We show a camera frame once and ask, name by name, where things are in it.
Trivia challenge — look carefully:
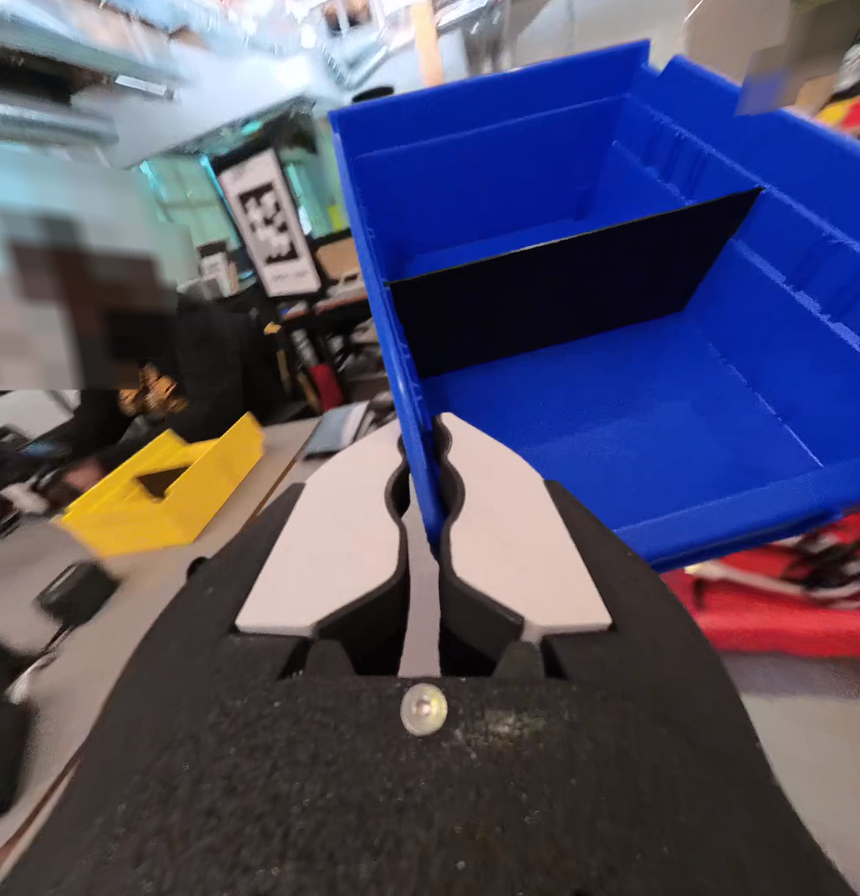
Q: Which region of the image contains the black white tag sign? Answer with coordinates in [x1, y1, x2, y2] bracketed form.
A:
[216, 147, 324, 300]

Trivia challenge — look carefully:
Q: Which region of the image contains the black device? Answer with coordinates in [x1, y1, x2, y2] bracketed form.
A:
[0, 640, 40, 819]

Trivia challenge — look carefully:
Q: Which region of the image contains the yellow plastic bin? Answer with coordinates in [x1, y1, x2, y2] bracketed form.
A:
[55, 412, 266, 559]

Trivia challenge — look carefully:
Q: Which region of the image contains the red plastic bin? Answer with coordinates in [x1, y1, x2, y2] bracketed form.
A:
[660, 507, 860, 660]

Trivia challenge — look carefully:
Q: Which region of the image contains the black power adapter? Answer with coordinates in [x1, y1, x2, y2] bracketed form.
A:
[36, 562, 120, 655]

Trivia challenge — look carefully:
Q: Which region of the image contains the white cable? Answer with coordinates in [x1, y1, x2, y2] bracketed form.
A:
[685, 559, 860, 604]

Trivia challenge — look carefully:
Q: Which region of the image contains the blue plastic bin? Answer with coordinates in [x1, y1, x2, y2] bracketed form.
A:
[328, 38, 860, 574]

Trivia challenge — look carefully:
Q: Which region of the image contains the black bin divider panel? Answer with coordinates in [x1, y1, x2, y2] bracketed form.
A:
[388, 186, 765, 380]

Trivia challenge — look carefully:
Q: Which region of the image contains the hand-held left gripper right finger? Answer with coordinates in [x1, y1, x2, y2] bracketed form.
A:
[436, 412, 614, 679]

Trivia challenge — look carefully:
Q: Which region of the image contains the dark blue pouch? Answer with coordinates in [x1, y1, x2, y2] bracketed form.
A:
[305, 402, 376, 461]

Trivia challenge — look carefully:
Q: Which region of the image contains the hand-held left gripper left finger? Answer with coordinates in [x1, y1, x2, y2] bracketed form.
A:
[234, 420, 413, 676]

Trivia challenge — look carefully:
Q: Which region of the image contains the grey desk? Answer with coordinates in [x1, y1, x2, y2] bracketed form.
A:
[0, 416, 319, 862]
[0, 419, 860, 896]

